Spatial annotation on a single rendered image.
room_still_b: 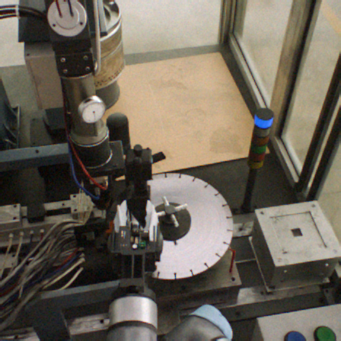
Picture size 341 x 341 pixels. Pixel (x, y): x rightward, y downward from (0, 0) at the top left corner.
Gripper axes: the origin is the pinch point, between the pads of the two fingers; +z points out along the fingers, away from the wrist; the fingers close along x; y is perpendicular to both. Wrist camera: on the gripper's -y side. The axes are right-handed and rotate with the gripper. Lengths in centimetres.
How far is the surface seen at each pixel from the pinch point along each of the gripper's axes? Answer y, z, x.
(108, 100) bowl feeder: -45, 84, 14
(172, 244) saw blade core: -30.0, 11.0, -7.8
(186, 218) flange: -28.8, 18.1, -11.5
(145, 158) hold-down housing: 0.1, 12.9, -1.6
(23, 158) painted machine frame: -21.2, 32.4, 31.2
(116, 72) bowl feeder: -32, 83, 10
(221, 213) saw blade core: -29.6, 20.3, -20.9
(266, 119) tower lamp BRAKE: -8.4, 34.0, -31.5
